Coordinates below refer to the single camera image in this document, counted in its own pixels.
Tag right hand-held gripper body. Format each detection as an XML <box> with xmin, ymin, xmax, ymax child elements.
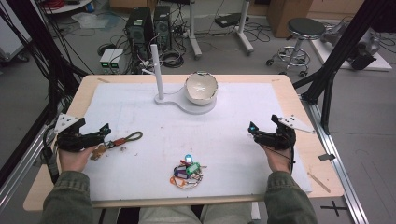
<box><xmin>255</xmin><ymin>114</ymin><xmax>317</xmax><ymax>151</ymax></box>

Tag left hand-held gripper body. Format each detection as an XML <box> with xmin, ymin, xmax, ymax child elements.
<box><xmin>53</xmin><ymin>113</ymin><xmax>106</xmax><ymax>153</ymax></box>

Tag strap keychain with wooden charm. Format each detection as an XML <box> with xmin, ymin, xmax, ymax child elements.
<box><xmin>90</xmin><ymin>131</ymin><xmax>145</xmax><ymax>161</ymax></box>

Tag white bowl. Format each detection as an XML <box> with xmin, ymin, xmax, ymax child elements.
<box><xmin>184</xmin><ymin>71</ymin><xmax>219</xmax><ymax>106</ymax></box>

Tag white key stand with pole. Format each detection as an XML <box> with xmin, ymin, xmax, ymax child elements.
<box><xmin>141</xmin><ymin>43</ymin><xmax>219</xmax><ymax>116</ymax></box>

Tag person's right hand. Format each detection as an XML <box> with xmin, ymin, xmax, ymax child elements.
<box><xmin>261</xmin><ymin>145</ymin><xmax>292</xmax><ymax>174</ymax></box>

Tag person's left hand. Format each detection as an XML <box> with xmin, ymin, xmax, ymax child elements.
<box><xmin>58</xmin><ymin>145</ymin><xmax>98</xmax><ymax>173</ymax></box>

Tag thin wooden stick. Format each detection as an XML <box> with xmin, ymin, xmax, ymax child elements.
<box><xmin>306</xmin><ymin>172</ymin><xmax>332</xmax><ymax>194</ymax></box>

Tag white foam mat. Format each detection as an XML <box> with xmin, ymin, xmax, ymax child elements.
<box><xmin>81</xmin><ymin>81</ymin><xmax>314</xmax><ymax>202</ymax></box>

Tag white power supply unit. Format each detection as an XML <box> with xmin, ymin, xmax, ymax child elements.
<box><xmin>109</xmin><ymin>49</ymin><xmax>125</xmax><ymax>72</ymax></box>
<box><xmin>99</xmin><ymin>48</ymin><xmax>115</xmax><ymax>72</ymax></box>

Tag white desk leg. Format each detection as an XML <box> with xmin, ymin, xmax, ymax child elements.
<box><xmin>185</xmin><ymin>0</ymin><xmax>204</xmax><ymax>61</ymax></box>
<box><xmin>234</xmin><ymin>0</ymin><xmax>256</xmax><ymax>56</ymax></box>

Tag person's legs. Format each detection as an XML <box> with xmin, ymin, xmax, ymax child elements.
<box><xmin>137</xmin><ymin>202</ymin><xmax>254</xmax><ymax>224</ymax></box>

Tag black computer tower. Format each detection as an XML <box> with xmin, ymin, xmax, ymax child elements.
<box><xmin>153</xmin><ymin>5</ymin><xmax>173</xmax><ymax>42</ymax></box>
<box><xmin>125</xmin><ymin>7</ymin><xmax>155</xmax><ymax>45</ymax></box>

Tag clear plastic bag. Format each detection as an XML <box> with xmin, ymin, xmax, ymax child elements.
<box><xmin>71</xmin><ymin>11</ymin><xmax>121</xmax><ymax>31</ymax></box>

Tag flat black device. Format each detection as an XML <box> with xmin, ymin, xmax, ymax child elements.
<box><xmin>214</xmin><ymin>12</ymin><xmax>250</xmax><ymax>29</ymax></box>

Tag black round stool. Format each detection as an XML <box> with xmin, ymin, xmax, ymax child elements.
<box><xmin>265</xmin><ymin>17</ymin><xmax>327</xmax><ymax>78</ymax></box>

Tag brown cardboard box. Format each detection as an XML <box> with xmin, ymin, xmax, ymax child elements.
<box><xmin>266</xmin><ymin>0</ymin><xmax>314</xmax><ymax>39</ymax></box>

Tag white base board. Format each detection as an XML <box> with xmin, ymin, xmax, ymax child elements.
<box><xmin>309</xmin><ymin>36</ymin><xmax>393</xmax><ymax>73</ymax></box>

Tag round white table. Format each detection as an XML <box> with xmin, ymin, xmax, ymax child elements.
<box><xmin>39</xmin><ymin>0</ymin><xmax>95</xmax><ymax>15</ymax></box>

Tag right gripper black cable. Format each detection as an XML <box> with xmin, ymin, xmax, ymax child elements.
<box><xmin>287</xmin><ymin>145</ymin><xmax>297</xmax><ymax>175</ymax></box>

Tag aluminium rail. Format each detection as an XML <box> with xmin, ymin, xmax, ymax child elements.
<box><xmin>300</xmin><ymin>93</ymin><xmax>371</xmax><ymax>224</ymax></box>
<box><xmin>0</xmin><ymin>123</ymin><xmax>61</xmax><ymax>213</ymax></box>

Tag coiled black cable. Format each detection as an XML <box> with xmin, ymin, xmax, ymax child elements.
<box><xmin>160</xmin><ymin>49</ymin><xmax>186</xmax><ymax>69</ymax></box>

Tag black metal frame with cables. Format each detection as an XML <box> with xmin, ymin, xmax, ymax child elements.
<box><xmin>0</xmin><ymin>0</ymin><xmax>90</xmax><ymax>125</ymax></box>

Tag black metal frame strut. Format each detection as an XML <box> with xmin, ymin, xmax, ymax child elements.
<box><xmin>291</xmin><ymin>0</ymin><xmax>396</xmax><ymax>135</ymax></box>

